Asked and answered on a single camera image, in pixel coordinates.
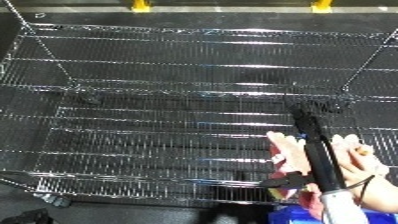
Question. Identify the pink starfish soft toy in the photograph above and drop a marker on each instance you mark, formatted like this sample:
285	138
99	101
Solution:
290	150

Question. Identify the pale right robot arm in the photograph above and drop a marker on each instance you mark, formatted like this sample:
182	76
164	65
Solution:
343	208

